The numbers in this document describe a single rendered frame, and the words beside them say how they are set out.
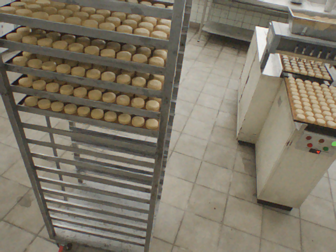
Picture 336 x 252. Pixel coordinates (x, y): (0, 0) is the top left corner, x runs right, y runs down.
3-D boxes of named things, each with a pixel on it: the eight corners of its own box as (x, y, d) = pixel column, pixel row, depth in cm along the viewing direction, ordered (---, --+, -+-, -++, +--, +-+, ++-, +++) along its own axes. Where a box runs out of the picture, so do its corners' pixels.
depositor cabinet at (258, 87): (236, 86, 375) (255, 26, 321) (287, 97, 367) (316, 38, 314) (233, 145, 277) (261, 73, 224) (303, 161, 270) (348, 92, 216)
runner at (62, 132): (164, 150, 112) (165, 145, 110) (163, 155, 110) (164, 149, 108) (20, 122, 116) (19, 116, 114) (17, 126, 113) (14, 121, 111)
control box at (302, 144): (294, 145, 178) (303, 129, 169) (331, 154, 175) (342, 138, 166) (295, 149, 175) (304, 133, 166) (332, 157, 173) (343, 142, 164)
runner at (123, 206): (155, 210, 141) (156, 207, 139) (154, 215, 139) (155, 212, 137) (40, 186, 144) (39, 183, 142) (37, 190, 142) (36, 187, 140)
